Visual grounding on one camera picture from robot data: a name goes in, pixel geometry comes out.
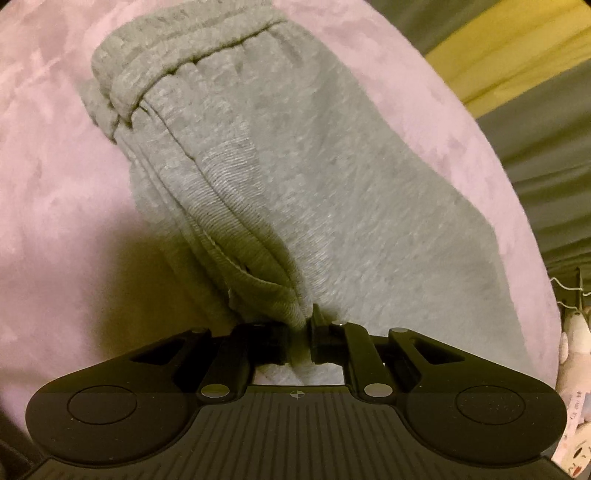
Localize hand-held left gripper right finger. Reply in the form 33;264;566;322
307;304;463;400

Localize grey curtain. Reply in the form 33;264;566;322
475;69;591;273
369;0;490;55

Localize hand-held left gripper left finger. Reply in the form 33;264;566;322
130;322;293;401

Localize white plush rabbit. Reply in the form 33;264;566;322
558;308;591;384

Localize yellow curtain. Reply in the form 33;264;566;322
425;0;591;108

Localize white printed plush pillow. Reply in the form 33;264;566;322
551;383;591;477

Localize metal wire rack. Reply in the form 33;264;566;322
549;267;591;319

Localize grey pants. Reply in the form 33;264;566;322
79;0;561;386

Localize pink blanket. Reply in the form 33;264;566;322
0;0;563;462

